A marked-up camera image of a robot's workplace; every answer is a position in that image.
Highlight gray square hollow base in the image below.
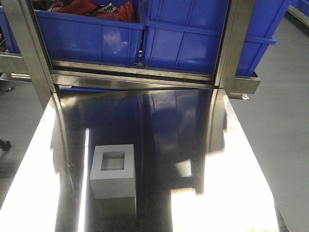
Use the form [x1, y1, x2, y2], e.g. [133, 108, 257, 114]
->
[90, 144, 136, 199]

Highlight blue bin on cart right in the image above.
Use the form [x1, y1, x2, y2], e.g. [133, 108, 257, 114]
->
[142, 0, 291, 76]

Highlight blue bin with red items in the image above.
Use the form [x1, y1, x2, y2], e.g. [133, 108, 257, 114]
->
[35, 0, 145, 65]

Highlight blue bin far left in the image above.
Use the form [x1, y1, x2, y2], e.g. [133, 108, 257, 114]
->
[0, 5, 21, 54]

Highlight red packaged items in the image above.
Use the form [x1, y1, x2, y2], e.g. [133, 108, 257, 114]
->
[31, 0, 136, 22]

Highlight stainless steel cart frame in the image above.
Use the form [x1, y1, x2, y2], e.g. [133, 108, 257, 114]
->
[0, 0, 260, 107]

